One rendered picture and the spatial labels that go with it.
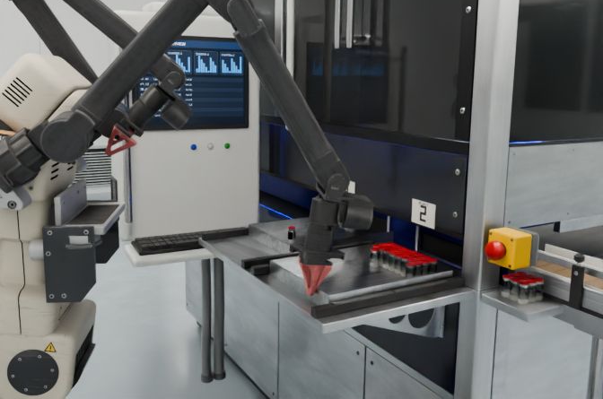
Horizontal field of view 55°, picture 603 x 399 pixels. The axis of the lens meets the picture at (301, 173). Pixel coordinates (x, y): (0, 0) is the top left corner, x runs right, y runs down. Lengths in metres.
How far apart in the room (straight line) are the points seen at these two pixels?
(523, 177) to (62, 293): 1.03
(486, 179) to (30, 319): 1.01
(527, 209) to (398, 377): 0.59
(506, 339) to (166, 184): 1.16
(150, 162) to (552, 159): 1.22
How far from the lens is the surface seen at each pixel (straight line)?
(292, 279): 1.33
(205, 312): 2.30
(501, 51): 1.32
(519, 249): 1.30
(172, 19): 1.08
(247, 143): 2.08
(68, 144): 1.10
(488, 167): 1.32
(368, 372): 1.81
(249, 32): 1.06
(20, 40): 6.47
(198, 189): 2.05
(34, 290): 1.38
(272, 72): 1.10
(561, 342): 1.69
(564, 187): 1.54
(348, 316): 1.20
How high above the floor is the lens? 1.34
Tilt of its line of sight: 9 degrees down
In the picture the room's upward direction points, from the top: 1 degrees clockwise
